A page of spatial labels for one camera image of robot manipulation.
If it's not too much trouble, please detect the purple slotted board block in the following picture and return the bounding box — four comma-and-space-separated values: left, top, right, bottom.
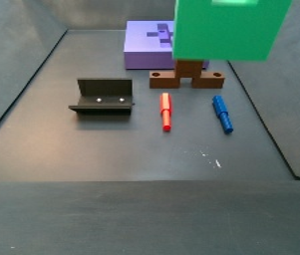
123, 20, 210, 71

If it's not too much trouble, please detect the blue peg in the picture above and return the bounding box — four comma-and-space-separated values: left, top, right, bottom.
211, 96, 233, 133

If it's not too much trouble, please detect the green U-shaped block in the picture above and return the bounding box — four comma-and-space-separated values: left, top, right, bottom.
173, 0, 292, 61

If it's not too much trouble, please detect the red peg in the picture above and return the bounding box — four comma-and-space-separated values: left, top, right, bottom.
159, 93, 171, 131

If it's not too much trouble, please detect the brown bridge-shaped block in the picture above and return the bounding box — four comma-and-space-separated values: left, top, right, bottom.
150, 60, 225, 89

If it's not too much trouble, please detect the black angled bracket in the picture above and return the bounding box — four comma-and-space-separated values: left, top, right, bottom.
68, 78, 134, 115

